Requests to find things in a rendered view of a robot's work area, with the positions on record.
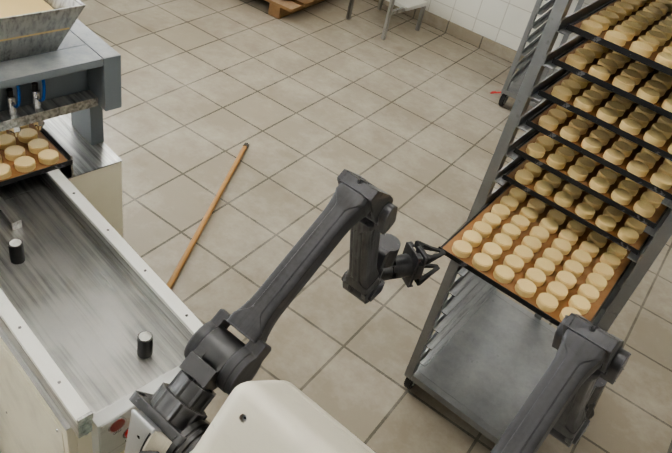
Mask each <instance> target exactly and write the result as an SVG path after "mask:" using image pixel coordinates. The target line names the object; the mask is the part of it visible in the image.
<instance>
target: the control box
mask: <svg viewBox="0 0 672 453"><path fill-rule="evenodd" d="M179 366H180V365H179ZM179 366H177V367H175V368H174V369H172V370H170V371H168V372H167V373H165V374H163V375H161V376H160V377H158V378H156V379H155V380H153V381H151V382H149V383H148V384H146V385H144V386H142V387H141V388H139V389H137V391H141V392H146V393H150V394H154V393H155V392H156V391H157V389H158V388H159V387H160V385H161V384H162V383H163V382H164V383H169V384H170V383H171V381H172V380H173V379H174V378H175V376H176V375H177V374H178V372H179V371H180V370H182V369H181V368H179ZM135 391H136V390H135ZM135 391H134V392H135ZM134 392H132V393H130V394H128V395H127V396H125V397H123V398H122V399H120V400H118V401H116V402H115V403H113V404H111V405H109V406H108V407H106V408H104V409H102V410H101V411H99V412H97V413H95V414H94V415H93V418H92V431H91V435H92V448H93V453H120V452H122V451H123V450H125V446H126V440H127V438H126V437H125V433H126V432H127V430H128V429H129V423H130V417H131V411H132V410H133V409H136V410H139V409H138V408H137V407H136V406H135V405H134V404H133V403H131V402H130V400H129V398H130V397H131V396H132V394H133V393H134ZM120 419H124V420H125V423H124V425H123V426H122V427H121V428H120V429H119V430H117V431H114V432H112V431H111V430H110V429H111V427H112V425H113V424H114V423H115V422H116V421H118V420H120Z"/></svg>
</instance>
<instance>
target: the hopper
mask: <svg viewBox="0 0 672 453"><path fill-rule="evenodd" d="M85 6H86V5H85V4H84V3H83V2H81V1H80V0H0V61H5V60H10V59H15V58H20V57H25V56H30V55H35V54H40V53H45V52H50V51H55V50H57V49H58V47H59V46H60V44H61V43H62V41H63V40H64V38H65V37H66V35H67V34H68V32H69V30H70V29H71V27H72V26H73V24H74V23H75V21H76V20H77V18H78V16H79V15H80V13H81V12H82V10H83V9H84V8H85Z"/></svg>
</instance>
